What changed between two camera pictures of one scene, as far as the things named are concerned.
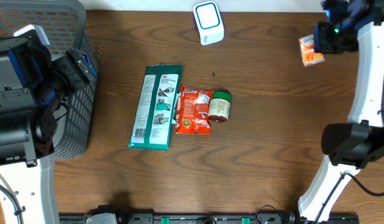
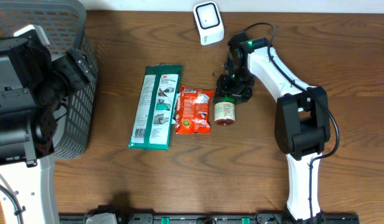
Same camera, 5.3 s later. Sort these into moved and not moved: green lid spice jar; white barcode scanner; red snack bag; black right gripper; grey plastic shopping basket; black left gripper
Moved: black right gripper; green lid spice jar
Not moved: black left gripper; red snack bag; white barcode scanner; grey plastic shopping basket
